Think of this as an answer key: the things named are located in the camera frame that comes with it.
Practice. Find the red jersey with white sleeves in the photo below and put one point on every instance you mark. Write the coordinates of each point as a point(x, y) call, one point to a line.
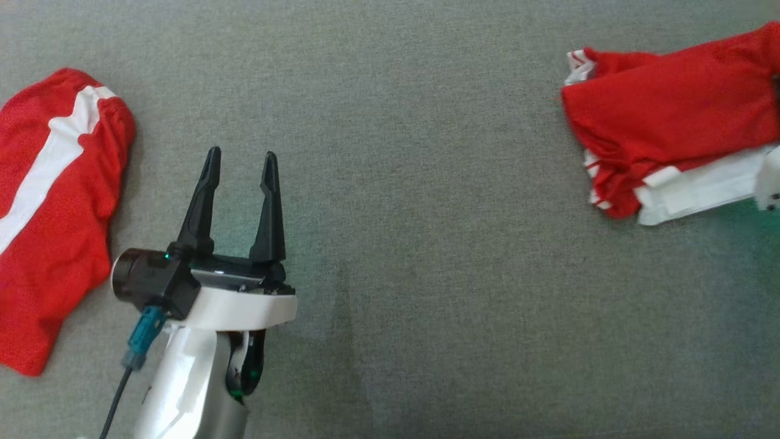
point(670, 110)

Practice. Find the red shorts with white stripe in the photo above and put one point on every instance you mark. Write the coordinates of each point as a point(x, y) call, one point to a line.
point(55, 244)

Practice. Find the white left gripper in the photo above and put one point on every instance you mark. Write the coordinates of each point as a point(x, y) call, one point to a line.
point(244, 308)

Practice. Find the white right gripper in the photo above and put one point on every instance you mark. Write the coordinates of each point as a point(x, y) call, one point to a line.
point(769, 183)

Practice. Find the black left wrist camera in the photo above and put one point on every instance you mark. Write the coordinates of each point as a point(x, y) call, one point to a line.
point(152, 280)

